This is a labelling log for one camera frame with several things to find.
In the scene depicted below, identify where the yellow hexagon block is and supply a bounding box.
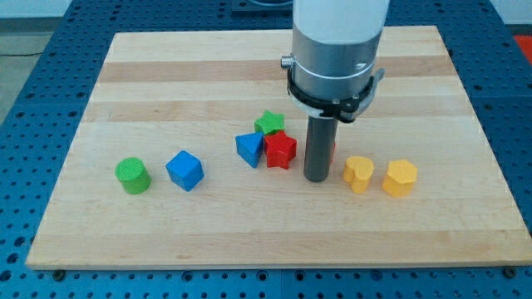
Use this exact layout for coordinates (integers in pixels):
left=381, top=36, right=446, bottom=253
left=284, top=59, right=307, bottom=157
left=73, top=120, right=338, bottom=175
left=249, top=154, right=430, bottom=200
left=382, top=159, right=418, bottom=198

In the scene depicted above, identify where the wooden board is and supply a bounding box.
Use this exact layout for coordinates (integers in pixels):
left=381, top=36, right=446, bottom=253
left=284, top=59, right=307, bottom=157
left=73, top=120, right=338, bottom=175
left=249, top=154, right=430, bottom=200
left=26, top=26, right=531, bottom=270

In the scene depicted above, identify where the blue cube block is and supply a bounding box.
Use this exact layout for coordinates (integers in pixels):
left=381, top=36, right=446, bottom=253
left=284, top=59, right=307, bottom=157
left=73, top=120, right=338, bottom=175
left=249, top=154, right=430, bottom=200
left=165, top=150, right=204, bottom=192

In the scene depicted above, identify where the green star block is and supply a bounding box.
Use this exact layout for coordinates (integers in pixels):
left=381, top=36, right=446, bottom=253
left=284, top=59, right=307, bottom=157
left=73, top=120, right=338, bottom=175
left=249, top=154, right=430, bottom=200
left=254, top=110, right=285, bottom=135

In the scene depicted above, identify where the blue triangle block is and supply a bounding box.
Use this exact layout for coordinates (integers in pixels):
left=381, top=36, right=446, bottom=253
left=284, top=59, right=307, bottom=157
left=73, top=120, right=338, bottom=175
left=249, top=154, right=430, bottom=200
left=235, top=132, right=264, bottom=168

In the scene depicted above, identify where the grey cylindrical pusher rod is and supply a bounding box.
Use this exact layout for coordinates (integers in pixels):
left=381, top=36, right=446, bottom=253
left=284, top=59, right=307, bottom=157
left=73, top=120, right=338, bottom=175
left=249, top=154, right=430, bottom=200
left=303, top=116, right=337, bottom=183

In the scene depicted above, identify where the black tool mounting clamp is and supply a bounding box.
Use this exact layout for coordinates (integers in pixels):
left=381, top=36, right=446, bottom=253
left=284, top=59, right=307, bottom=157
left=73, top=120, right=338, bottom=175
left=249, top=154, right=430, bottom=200
left=287, top=67, right=385, bottom=123

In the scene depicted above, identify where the red block behind rod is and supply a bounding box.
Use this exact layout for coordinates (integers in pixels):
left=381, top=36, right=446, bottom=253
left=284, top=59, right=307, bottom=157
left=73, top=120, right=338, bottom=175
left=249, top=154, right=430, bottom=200
left=329, top=142, right=336, bottom=164

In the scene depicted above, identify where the red star block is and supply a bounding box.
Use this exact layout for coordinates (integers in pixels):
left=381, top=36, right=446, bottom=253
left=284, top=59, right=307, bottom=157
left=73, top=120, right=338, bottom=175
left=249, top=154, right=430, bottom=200
left=264, top=130, right=297, bottom=169

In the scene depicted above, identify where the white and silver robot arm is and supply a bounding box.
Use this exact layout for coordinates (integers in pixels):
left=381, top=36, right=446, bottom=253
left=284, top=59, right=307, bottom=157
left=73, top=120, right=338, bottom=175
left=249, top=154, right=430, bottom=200
left=281, top=0, right=390, bottom=182

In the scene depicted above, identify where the green cylinder block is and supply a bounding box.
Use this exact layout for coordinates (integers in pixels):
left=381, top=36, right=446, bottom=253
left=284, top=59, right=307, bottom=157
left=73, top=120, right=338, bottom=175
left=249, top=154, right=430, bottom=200
left=115, top=157, right=151, bottom=194

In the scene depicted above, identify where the yellow heart block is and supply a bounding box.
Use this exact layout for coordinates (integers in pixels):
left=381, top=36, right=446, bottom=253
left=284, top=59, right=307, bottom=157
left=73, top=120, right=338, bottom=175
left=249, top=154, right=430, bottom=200
left=342, top=156, right=374, bottom=194

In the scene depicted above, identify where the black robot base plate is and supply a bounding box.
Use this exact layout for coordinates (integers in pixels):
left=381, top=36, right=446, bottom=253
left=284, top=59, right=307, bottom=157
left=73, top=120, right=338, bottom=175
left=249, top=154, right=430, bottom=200
left=229, top=0, right=293, bottom=14

